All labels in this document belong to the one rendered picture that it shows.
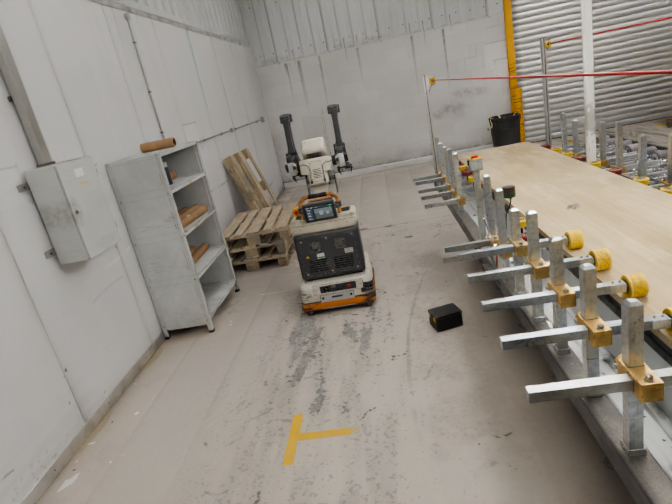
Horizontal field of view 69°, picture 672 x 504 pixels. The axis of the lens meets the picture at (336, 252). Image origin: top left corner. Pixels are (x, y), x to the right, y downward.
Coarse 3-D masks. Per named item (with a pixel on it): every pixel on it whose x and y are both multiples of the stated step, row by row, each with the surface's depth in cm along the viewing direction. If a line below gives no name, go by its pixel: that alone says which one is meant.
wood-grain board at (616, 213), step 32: (512, 160) 404; (544, 160) 380; (576, 160) 359; (544, 192) 298; (576, 192) 285; (608, 192) 273; (640, 192) 262; (544, 224) 244; (576, 224) 236; (608, 224) 227; (640, 224) 220; (576, 256) 201; (640, 256) 189
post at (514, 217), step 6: (510, 210) 209; (516, 210) 208; (510, 216) 210; (516, 216) 209; (510, 222) 212; (516, 222) 210; (510, 228) 214; (516, 228) 210; (516, 234) 211; (516, 258) 215; (522, 258) 215; (516, 264) 216; (522, 264) 216; (522, 276) 217; (516, 282) 219; (522, 282) 218; (516, 288) 221; (522, 288) 219
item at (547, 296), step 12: (576, 288) 163; (600, 288) 160; (612, 288) 160; (624, 288) 160; (492, 300) 166; (504, 300) 165; (516, 300) 164; (528, 300) 163; (540, 300) 163; (552, 300) 163
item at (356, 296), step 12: (336, 276) 407; (348, 276) 401; (360, 276) 397; (372, 276) 408; (300, 288) 403; (312, 288) 400; (360, 288) 398; (372, 288) 398; (312, 300) 403; (324, 300) 403; (336, 300) 402; (348, 300) 401; (360, 300) 400; (372, 300) 401
